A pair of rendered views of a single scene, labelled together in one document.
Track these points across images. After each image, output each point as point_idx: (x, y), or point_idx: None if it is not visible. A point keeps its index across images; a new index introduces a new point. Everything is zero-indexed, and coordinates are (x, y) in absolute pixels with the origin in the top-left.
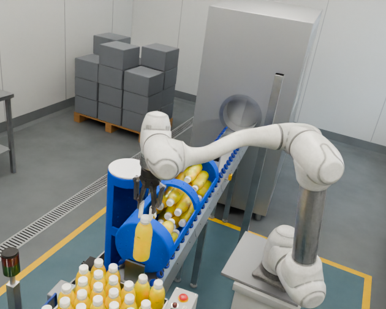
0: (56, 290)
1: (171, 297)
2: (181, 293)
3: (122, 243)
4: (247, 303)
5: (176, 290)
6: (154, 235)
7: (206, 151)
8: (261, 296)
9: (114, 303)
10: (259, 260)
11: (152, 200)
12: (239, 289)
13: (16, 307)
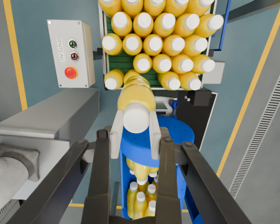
0: (219, 70)
1: (84, 67)
2: (74, 76)
3: (181, 127)
4: (45, 126)
5: (85, 82)
6: (141, 142)
7: None
8: (21, 131)
9: (144, 22)
10: (41, 171)
11: (103, 158)
12: (47, 132)
13: (254, 2)
